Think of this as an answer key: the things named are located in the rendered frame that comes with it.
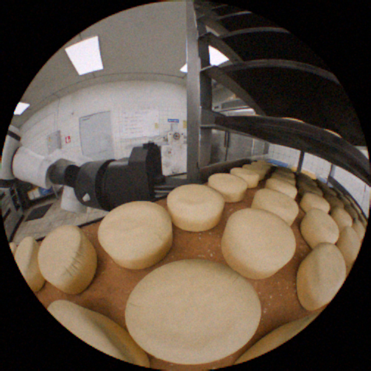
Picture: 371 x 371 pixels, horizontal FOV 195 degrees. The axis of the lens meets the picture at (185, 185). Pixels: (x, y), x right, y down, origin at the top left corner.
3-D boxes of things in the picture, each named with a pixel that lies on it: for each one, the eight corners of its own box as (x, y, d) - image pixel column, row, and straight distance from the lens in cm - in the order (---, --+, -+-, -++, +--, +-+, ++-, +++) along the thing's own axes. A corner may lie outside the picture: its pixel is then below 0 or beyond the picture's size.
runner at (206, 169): (210, 191, 16) (212, 171, 15) (197, 184, 18) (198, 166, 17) (271, 159, 77) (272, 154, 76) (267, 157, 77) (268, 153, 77)
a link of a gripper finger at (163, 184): (202, 194, 13) (153, 191, 14) (201, 183, 16) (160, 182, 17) (202, 182, 12) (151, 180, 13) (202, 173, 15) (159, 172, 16)
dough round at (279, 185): (274, 187, 22) (277, 177, 21) (297, 201, 20) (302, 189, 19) (257, 191, 18) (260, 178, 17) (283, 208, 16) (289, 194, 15)
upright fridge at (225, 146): (260, 182, 333) (270, 107, 334) (244, 190, 256) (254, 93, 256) (225, 168, 402) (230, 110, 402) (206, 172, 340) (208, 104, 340)
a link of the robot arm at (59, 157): (88, 200, 32) (44, 188, 35) (96, 167, 33) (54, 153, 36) (87, 200, 25) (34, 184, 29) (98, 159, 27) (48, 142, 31)
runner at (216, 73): (214, 65, 18) (213, 51, 20) (199, 71, 19) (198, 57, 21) (275, 129, 77) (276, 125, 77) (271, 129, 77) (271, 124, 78)
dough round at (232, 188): (211, 205, 12) (213, 188, 11) (204, 185, 16) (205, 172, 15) (251, 202, 14) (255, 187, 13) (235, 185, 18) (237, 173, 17)
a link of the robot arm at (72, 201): (110, 218, 25) (81, 210, 34) (118, 171, 26) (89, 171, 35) (59, 215, 19) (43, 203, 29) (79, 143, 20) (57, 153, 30)
